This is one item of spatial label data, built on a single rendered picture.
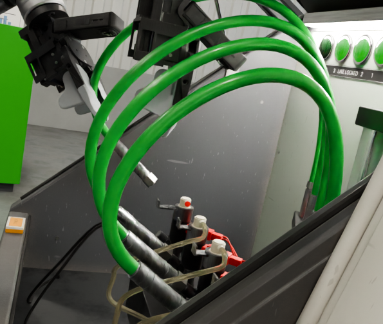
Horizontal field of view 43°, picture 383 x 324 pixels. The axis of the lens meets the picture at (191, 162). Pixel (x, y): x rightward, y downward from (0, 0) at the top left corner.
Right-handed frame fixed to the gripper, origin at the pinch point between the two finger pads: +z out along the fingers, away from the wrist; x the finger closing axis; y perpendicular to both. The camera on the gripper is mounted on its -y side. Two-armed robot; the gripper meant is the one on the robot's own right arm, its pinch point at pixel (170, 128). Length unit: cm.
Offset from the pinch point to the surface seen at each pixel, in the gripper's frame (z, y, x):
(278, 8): -19.7, -13.6, -3.8
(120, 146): 5.8, 4.8, -11.4
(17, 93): 40, 42, -328
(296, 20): -18.5, -16.4, -2.6
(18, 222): 24.6, 19.2, -22.0
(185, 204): 10.4, -4.0, 1.2
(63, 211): 25.0, 11.1, -31.2
